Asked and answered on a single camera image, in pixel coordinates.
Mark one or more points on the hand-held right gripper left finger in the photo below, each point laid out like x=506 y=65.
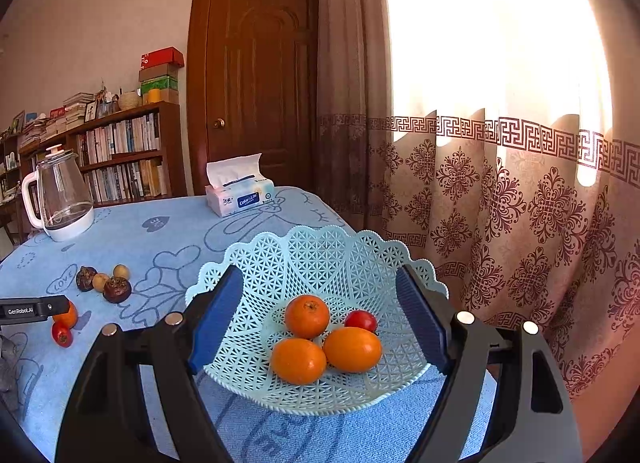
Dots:
x=215 y=323

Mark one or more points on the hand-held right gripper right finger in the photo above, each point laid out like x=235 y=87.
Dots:
x=422 y=323

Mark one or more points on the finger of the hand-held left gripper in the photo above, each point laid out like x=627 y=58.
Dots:
x=55 y=306

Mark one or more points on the small mandarin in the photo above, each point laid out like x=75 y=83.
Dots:
x=69 y=320
x=307 y=316

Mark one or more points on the red tomato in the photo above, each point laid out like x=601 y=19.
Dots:
x=62 y=335
x=360 y=320

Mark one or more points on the dark purple mangosteen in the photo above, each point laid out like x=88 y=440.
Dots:
x=86 y=278
x=117 y=289

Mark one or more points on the small tan longan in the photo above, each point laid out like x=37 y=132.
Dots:
x=121 y=271
x=100 y=282

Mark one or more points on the large orange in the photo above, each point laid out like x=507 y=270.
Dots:
x=352 y=349
x=298 y=360

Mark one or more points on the light blue plastic basket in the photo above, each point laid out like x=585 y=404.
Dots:
x=320 y=263

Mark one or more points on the grey cloth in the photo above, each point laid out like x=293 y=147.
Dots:
x=7 y=373

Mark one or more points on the blue printed tablecloth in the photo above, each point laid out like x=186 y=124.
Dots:
x=165 y=238

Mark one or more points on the glass kettle white base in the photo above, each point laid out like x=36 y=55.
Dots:
x=62 y=198

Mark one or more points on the white tissue pack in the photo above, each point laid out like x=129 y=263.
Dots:
x=240 y=198

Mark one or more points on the patterned beige curtain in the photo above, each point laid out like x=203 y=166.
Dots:
x=500 y=218

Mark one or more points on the low wooden shelf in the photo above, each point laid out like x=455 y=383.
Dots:
x=10 y=178

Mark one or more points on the row of shelved books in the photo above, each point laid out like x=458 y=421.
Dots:
x=120 y=138
x=125 y=183

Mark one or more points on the wooden bookshelf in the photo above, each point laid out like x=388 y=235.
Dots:
x=172 y=143

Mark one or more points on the stack of books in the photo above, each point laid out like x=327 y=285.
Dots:
x=75 y=110

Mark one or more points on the brass door knob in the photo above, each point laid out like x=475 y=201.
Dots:
x=217 y=123

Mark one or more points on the wicker basket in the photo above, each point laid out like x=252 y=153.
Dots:
x=130 y=101

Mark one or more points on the green box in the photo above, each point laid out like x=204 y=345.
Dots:
x=160 y=85

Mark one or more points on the brown box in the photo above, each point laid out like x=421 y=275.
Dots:
x=159 y=73

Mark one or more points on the brown wooden door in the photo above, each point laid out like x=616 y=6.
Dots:
x=265 y=68

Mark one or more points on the red box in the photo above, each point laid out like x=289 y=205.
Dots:
x=162 y=57

